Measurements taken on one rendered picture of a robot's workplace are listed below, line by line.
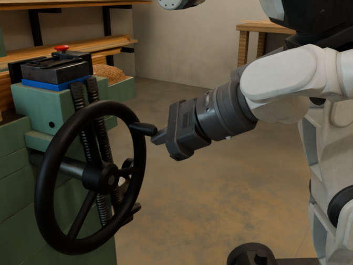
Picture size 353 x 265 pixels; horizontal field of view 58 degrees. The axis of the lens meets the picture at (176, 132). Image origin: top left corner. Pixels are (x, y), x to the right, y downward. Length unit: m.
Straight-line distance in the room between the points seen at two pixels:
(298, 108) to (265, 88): 0.09
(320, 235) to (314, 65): 0.75
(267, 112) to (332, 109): 0.27
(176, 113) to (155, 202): 1.37
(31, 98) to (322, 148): 0.63
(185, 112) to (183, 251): 1.12
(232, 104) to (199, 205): 1.44
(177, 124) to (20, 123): 0.31
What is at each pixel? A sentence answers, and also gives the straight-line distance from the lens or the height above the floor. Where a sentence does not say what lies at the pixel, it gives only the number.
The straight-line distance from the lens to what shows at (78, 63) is 0.67.
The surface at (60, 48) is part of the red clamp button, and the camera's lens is 0.73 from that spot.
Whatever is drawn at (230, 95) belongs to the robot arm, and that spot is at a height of 0.98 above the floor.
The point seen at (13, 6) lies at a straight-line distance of 2.98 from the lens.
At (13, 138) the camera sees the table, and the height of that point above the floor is 0.87.
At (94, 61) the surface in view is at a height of 0.93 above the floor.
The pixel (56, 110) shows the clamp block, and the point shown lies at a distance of 0.64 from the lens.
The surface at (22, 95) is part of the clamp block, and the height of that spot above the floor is 0.94.
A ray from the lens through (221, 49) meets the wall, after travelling 4.00.
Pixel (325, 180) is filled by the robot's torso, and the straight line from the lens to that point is 0.88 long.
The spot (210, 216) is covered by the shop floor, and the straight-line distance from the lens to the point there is 1.83.
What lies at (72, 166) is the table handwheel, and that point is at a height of 0.82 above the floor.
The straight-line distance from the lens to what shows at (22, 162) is 0.72.
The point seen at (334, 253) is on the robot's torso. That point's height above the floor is 0.49.
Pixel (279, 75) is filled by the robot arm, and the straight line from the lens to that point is 0.46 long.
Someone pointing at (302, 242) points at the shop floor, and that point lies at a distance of 1.78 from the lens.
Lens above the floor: 1.13
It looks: 24 degrees down
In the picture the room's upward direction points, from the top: straight up
